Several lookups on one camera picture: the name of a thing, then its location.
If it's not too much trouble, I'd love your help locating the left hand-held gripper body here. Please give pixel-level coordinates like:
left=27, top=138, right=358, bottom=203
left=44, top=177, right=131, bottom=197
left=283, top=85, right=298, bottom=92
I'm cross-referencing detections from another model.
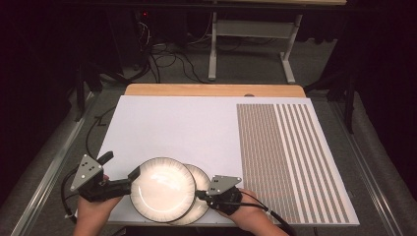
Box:
left=70, top=153, right=133, bottom=203

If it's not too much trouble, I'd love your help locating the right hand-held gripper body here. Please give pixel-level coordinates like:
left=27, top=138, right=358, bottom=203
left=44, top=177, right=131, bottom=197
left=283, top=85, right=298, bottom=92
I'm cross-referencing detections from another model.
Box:
left=206, top=175, right=244, bottom=216

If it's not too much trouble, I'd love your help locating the white plate dark rim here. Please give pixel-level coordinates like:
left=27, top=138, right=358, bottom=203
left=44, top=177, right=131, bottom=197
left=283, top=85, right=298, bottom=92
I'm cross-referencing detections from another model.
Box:
left=129, top=156, right=198, bottom=224
left=168, top=163, right=212, bottom=227

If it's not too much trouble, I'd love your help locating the person's right hand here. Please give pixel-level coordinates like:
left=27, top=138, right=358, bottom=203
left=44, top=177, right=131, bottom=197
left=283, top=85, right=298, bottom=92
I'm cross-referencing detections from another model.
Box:
left=217, top=188, right=267, bottom=231

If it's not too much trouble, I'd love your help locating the person's left hand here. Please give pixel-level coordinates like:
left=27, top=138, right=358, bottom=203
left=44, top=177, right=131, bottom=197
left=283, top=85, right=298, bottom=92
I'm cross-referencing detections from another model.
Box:
left=77, top=195, right=123, bottom=222

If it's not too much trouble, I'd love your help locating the white board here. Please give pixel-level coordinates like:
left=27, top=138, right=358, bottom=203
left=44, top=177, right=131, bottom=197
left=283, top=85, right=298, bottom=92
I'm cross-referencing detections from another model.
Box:
left=97, top=94, right=360, bottom=228

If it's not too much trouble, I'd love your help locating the black stand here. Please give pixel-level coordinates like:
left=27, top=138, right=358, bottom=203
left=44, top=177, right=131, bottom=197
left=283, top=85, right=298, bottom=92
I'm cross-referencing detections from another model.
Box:
left=73, top=61, right=104, bottom=123
left=303, top=69, right=359, bottom=135

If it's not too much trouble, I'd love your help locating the brown striped placemat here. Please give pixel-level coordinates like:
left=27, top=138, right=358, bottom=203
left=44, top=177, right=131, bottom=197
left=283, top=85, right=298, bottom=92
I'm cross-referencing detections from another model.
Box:
left=236, top=103, right=351, bottom=224

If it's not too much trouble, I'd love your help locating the wooden table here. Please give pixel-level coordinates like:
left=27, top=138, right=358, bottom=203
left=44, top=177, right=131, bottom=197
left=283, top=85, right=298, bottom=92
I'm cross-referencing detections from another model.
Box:
left=124, top=83, right=307, bottom=98

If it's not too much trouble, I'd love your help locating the thin black floor cable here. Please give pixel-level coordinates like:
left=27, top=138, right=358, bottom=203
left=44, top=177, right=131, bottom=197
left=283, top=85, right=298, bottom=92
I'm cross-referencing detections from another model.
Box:
left=85, top=105, right=118, bottom=159

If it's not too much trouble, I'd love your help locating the left hand-held gripper cable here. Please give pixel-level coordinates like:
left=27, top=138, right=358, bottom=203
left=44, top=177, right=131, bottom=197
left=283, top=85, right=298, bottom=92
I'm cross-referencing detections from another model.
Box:
left=60, top=166, right=82, bottom=224

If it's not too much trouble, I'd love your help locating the hand-held gripper cable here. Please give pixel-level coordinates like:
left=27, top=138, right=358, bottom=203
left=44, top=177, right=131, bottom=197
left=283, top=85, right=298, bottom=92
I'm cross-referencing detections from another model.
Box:
left=209, top=191, right=298, bottom=236
left=60, top=166, right=82, bottom=224

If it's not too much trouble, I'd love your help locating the metal floor rail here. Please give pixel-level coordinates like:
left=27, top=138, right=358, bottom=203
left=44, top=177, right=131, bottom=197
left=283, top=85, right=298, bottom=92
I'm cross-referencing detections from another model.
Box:
left=328, top=100, right=411, bottom=236
left=9, top=91, right=100, bottom=236

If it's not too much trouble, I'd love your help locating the right hand-held gripper cable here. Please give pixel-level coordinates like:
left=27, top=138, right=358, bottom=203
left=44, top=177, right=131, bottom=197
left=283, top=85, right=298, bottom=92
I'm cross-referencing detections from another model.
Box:
left=209, top=191, right=298, bottom=236

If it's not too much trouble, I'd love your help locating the tangle of black cables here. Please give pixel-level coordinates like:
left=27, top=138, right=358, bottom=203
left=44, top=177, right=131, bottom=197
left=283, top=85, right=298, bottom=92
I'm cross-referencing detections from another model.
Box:
left=134, top=19, right=210, bottom=85

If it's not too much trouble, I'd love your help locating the white metal stand frame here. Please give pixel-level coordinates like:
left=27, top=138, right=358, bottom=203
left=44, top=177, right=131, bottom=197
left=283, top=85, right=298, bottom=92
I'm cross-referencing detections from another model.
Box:
left=208, top=12, right=303, bottom=85

